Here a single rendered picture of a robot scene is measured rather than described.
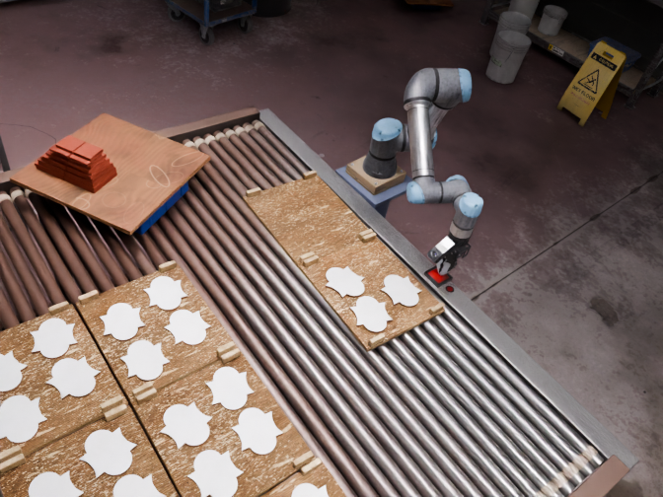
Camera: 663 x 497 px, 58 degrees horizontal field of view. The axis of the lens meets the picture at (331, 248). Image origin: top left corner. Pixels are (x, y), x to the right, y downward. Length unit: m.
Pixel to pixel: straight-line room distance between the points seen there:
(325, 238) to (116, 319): 0.80
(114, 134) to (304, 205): 0.79
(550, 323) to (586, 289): 0.43
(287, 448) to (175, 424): 0.32
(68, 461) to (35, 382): 0.27
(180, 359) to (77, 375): 0.29
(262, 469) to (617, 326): 2.60
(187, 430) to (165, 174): 0.99
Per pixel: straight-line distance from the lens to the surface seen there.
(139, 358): 1.89
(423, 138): 2.10
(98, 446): 1.76
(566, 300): 3.81
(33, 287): 2.15
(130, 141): 2.48
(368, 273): 2.17
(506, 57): 5.59
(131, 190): 2.25
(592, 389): 3.47
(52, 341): 1.97
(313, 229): 2.28
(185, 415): 1.78
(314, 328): 1.99
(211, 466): 1.71
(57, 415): 1.84
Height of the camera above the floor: 2.50
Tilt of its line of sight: 45 degrees down
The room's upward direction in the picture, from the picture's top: 12 degrees clockwise
